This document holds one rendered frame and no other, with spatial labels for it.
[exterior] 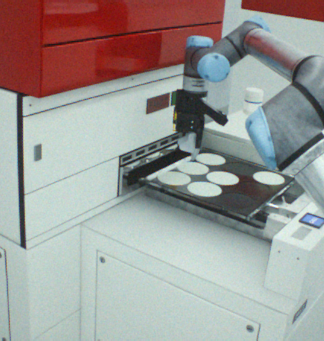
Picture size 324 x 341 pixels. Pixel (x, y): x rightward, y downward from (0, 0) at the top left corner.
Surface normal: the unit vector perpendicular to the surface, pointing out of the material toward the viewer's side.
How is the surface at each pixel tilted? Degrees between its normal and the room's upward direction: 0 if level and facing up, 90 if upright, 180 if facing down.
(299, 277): 90
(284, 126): 66
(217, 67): 90
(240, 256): 0
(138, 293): 90
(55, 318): 90
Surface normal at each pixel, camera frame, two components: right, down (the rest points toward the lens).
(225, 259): 0.07, -0.92
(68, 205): 0.81, 0.28
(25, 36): -0.58, 0.27
